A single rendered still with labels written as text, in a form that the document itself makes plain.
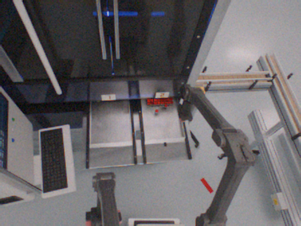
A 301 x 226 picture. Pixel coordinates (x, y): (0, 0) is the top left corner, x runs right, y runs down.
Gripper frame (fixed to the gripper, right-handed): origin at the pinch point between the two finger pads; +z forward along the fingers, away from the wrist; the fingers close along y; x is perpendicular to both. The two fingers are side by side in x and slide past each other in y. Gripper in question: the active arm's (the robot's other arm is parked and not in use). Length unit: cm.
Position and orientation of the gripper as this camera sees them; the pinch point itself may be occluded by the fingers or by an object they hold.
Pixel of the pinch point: (182, 121)
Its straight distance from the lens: 132.4
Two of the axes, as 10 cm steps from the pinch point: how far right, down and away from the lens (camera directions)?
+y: -1.3, -8.1, 5.7
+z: -0.7, 5.8, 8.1
